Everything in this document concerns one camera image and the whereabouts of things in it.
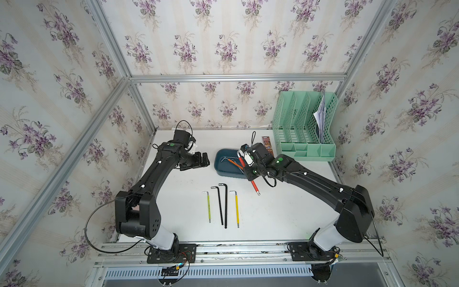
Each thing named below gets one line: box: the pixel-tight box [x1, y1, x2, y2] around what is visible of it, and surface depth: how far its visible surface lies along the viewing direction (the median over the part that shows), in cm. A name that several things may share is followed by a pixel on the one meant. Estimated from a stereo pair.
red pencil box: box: [261, 136, 274, 157], surface depth 113 cm
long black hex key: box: [218, 182, 228, 230], surface depth 90 cm
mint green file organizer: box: [271, 90, 339, 162], surface depth 109 cm
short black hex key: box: [210, 185, 224, 226], surface depth 89 cm
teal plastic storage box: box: [213, 148, 248, 179], surface depth 102 cm
